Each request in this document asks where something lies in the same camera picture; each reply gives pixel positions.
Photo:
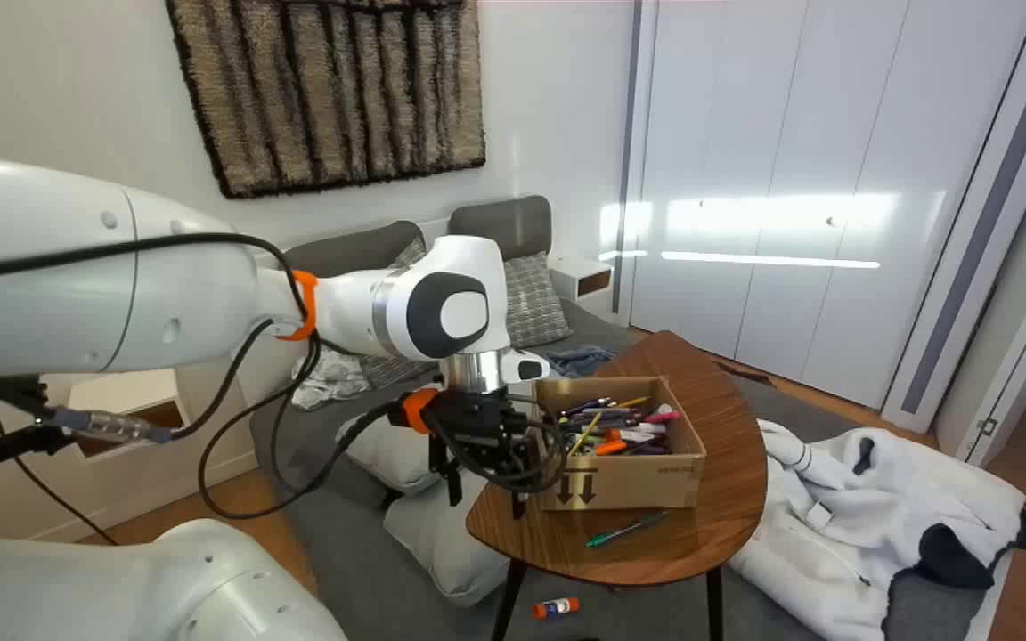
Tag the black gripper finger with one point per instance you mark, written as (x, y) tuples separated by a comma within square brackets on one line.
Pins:
[(453, 480), (518, 498)]

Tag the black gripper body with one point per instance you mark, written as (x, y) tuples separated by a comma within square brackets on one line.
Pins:
[(486, 434)]

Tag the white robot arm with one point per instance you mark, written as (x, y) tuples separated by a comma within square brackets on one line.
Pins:
[(102, 274)]

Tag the green pen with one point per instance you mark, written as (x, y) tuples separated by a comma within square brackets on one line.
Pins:
[(622, 532)]

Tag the cardboard box of pens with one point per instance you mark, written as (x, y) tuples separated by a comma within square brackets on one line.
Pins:
[(625, 441)]

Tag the right beige pillow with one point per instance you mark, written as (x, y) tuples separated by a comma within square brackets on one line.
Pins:
[(436, 536)]

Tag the beige pillow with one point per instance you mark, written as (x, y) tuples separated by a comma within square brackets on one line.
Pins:
[(436, 536), (398, 458)]

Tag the left beige pillow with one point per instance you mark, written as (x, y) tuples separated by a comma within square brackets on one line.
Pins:
[(398, 458)]

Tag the orange glue stick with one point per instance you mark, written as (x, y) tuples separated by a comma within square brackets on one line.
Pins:
[(556, 608)]

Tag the blue cloth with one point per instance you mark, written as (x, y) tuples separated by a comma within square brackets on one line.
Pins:
[(580, 359)]

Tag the wooden side table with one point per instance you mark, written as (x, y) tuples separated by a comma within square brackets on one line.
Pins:
[(687, 542)]

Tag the small plaid cushion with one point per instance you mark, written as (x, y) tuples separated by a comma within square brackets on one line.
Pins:
[(535, 311)]

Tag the floral grey pillow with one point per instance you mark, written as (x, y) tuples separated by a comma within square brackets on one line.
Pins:
[(327, 377)]

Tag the large plaid cushion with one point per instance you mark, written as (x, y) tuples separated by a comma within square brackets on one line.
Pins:
[(408, 255)]

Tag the white nightstand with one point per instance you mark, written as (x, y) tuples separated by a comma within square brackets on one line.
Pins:
[(587, 283)]

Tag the white blanket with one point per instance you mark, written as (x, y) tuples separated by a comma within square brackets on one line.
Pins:
[(857, 509)]

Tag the white wardrobe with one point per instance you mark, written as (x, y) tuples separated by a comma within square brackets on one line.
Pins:
[(801, 168)]

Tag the shaggy wall rug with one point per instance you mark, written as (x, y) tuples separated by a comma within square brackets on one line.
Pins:
[(321, 94)]

